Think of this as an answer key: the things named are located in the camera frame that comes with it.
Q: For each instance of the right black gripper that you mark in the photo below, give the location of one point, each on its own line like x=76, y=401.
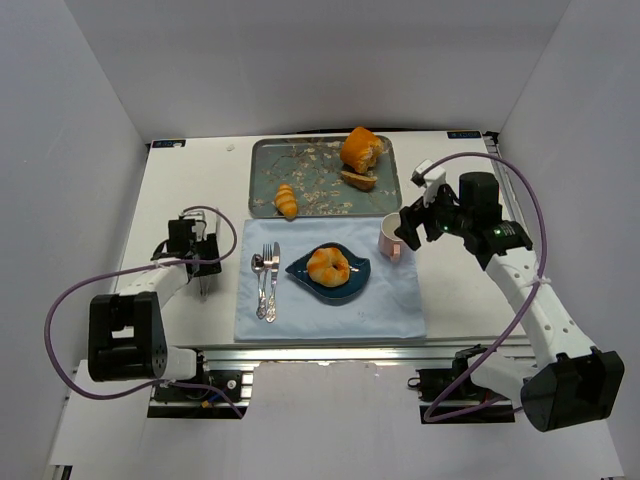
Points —
x=420, y=220

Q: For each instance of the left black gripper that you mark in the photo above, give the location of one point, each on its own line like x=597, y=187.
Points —
x=206, y=262

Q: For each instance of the metal serving tongs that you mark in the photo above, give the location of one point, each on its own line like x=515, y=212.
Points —
x=208, y=251

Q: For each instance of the large orange bread loaf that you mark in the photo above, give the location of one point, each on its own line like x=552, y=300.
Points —
x=361, y=149

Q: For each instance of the round golden bread roll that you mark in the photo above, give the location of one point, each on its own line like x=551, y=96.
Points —
x=328, y=267

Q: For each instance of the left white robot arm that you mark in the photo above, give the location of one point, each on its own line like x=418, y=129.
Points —
x=126, y=332

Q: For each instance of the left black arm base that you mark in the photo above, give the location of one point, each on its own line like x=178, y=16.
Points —
x=216, y=395

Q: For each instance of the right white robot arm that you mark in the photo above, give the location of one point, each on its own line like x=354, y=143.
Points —
x=573, y=381

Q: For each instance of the brown bread slice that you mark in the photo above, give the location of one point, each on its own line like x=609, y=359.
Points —
x=361, y=182

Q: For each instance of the pink mug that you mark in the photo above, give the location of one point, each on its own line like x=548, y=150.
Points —
x=389, y=244

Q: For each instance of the dark blue leaf plate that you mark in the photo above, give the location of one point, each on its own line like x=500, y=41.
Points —
x=360, y=272

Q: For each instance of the silver spoon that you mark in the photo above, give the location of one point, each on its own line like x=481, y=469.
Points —
x=258, y=267

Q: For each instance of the silver fork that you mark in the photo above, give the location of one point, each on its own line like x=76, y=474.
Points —
x=267, y=262

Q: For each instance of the light blue placemat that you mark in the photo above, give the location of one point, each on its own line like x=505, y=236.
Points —
x=389, y=307

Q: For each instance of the right blue table label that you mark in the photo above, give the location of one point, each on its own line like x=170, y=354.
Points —
x=464, y=134

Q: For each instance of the blue table label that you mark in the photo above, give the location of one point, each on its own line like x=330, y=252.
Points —
x=464, y=134
x=168, y=143

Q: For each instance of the left blue table label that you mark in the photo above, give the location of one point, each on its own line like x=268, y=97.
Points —
x=168, y=143

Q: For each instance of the floral metal tray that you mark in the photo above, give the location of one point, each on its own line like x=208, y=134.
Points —
x=313, y=168

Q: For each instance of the small striped croissant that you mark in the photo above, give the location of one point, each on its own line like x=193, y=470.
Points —
x=285, y=202

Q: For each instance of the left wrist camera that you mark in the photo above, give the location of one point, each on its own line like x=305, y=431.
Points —
x=197, y=215

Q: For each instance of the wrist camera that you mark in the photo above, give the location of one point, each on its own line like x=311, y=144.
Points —
x=430, y=178
x=197, y=215

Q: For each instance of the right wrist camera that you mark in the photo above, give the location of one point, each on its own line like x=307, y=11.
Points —
x=430, y=178

